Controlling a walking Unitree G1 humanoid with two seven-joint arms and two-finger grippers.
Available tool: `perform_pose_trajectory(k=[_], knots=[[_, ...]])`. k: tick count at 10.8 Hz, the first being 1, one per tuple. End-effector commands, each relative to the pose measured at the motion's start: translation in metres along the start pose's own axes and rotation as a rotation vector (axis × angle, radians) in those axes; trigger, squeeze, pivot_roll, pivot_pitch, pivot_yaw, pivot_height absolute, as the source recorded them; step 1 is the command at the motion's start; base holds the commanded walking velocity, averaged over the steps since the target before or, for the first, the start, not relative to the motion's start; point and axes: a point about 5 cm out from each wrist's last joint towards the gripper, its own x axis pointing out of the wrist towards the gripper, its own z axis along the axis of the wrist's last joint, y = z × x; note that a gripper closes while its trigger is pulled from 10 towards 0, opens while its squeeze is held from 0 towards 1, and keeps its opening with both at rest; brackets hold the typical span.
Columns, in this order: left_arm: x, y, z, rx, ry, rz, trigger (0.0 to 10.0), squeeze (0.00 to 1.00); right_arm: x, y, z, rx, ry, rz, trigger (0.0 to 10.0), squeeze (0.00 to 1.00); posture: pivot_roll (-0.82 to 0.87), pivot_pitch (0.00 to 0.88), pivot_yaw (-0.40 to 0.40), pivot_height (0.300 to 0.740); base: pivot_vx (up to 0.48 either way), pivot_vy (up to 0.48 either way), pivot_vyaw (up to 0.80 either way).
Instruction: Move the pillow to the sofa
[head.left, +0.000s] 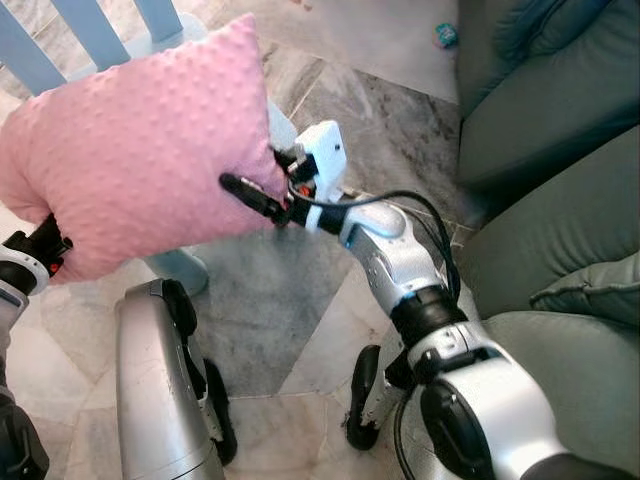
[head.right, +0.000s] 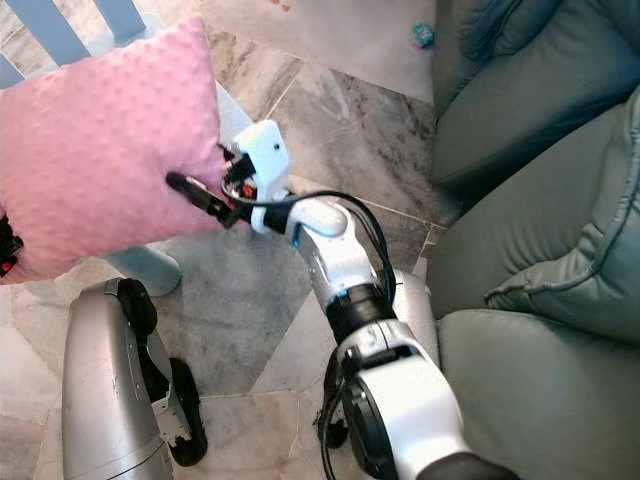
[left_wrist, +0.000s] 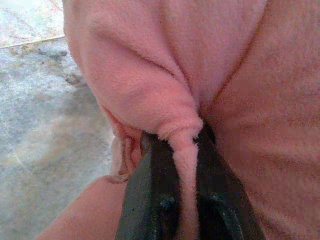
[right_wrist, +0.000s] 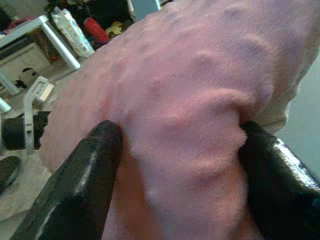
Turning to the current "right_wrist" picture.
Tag white printed pack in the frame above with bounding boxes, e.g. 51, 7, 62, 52
51, 7, 96, 58

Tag yellow toy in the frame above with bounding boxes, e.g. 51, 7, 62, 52
106, 21, 125, 38

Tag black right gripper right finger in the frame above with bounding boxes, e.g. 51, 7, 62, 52
238, 121, 320, 240

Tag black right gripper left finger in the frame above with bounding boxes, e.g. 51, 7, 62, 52
9, 119, 123, 240

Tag red roller toy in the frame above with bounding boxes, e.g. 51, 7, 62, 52
83, 17, 111, 46

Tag white storage drawer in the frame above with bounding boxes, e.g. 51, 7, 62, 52
0, 41, 51, 73

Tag small white table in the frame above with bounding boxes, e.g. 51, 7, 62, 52
0, 14, 81, 96

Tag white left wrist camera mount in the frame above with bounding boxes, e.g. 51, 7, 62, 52
23, 76, 56, 156

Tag pink dotted pillow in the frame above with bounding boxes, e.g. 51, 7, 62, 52
38, 0, 320, 240

